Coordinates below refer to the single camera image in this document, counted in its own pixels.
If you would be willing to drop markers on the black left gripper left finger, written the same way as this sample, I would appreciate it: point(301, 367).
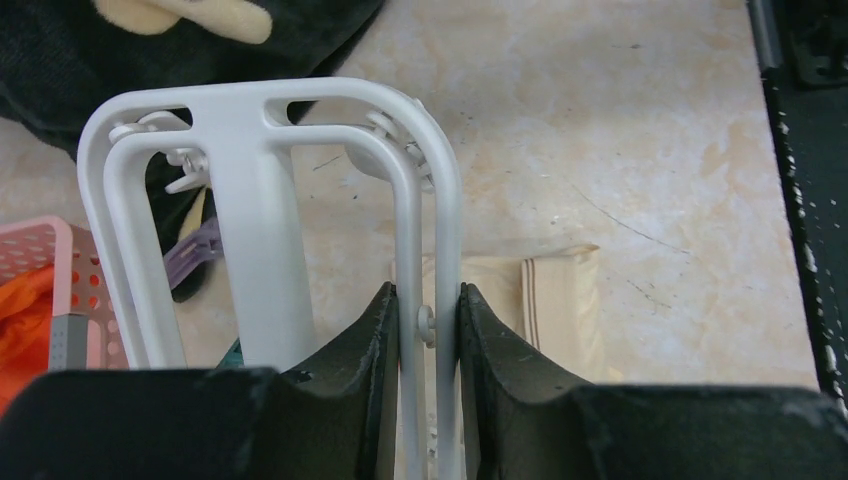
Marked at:
point(332, 416)

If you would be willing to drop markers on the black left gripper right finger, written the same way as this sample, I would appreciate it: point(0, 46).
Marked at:
point(525, 417)

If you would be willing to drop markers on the cream boxer underwear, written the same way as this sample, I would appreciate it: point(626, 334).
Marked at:
point(552, 302)

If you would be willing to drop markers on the white plastic clip hanger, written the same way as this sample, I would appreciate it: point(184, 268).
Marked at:
point(243, 134)

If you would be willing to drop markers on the green clothes peg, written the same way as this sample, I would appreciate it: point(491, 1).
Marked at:
point(233, 357)

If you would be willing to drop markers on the purple clothes peg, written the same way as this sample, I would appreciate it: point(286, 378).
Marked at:
point(201, 246)

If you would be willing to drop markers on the pink plastic basket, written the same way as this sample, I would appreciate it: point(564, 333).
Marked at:
point(84, 332)

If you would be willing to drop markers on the orange garment in basket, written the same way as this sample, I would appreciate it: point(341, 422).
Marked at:
point(26, 315)

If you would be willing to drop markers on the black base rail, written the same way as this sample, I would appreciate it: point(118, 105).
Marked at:
point(802, 55)

